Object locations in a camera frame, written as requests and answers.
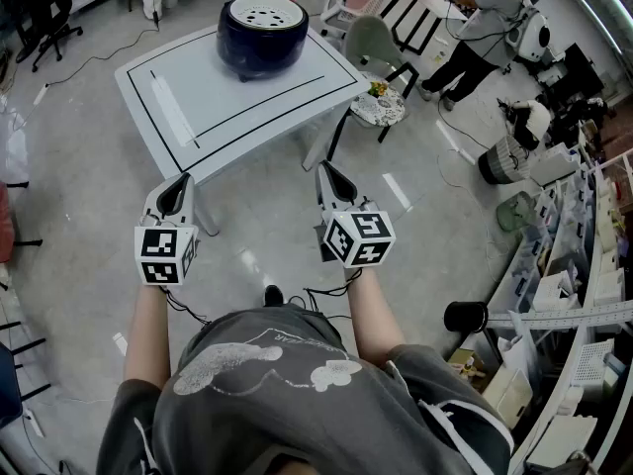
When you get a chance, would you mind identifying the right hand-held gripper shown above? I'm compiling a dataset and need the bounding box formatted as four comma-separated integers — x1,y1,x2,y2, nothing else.
314,159,397,270

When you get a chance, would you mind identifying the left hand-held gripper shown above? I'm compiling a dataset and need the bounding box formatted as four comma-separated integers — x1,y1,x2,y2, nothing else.
134,172,200,286

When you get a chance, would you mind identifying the white perforated steamer tray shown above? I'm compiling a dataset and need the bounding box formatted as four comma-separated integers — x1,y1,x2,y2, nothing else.
229,0,306,32

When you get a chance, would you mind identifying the person's left forearm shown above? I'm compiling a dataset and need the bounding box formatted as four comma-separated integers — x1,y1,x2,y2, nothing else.
123,282,172,390

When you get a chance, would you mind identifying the person's right forearm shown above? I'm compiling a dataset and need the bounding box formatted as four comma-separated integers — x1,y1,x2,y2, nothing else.
345,267,409,365

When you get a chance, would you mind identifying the floral patterned round stool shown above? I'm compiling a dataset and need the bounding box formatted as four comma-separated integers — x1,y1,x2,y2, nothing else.
348,82,407,131

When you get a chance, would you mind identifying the white black-lined square table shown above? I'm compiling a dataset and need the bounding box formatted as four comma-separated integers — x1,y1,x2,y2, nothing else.
114,23,372,237

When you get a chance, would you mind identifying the grey shell chair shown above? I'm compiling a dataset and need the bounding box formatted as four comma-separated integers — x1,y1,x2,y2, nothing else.
344,15,421,143

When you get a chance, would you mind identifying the dark blue rice cooker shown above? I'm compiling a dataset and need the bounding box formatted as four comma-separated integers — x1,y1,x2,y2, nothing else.
216,0,311,84

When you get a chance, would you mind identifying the striped grey basket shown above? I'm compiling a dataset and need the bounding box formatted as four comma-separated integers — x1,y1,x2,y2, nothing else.
478,135,533,186

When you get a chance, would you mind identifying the orange fabric chair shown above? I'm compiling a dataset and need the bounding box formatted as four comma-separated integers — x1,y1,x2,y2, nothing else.
0,180,44,266

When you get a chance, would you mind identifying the black cylinder bin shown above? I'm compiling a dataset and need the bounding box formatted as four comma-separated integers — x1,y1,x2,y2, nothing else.
443,300,490,334

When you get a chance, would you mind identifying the white mesh pink-seat office chair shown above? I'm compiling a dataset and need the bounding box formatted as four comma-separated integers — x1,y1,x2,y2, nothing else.
319,0,387,39

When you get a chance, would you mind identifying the black and white bag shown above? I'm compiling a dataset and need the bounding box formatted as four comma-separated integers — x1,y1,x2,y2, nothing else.
498,97,553,150

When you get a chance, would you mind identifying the person's grey printed t-shirt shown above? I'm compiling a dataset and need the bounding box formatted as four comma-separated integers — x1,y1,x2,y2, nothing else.
96,304,515,475

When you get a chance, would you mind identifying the black office chair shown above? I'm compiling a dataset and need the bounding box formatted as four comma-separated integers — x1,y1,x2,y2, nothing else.
14,0,84,73

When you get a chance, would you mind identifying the blue chair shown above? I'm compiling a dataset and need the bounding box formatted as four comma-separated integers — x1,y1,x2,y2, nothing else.
0,309,50,429

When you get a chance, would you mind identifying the white round backpack device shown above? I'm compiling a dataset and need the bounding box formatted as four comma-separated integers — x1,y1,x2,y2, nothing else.
504,7,553,63

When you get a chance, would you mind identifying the white shelf rack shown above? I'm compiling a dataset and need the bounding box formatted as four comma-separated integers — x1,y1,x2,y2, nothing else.
487,150,633,475

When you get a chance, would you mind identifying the left hand-held gripper cable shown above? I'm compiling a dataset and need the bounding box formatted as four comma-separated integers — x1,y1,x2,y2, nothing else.
160,284,212,326

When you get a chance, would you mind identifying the hand-held gripper cable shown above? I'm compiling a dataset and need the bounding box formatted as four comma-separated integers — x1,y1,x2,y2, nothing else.
289,267,365,324
160,284,212,326

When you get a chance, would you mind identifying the right hand-held gripper cable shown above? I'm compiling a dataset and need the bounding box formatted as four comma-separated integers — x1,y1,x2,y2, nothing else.
289,267,365,324

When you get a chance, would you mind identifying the white table with black frame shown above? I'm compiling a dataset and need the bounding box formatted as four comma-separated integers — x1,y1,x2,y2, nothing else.
380,0,476,56

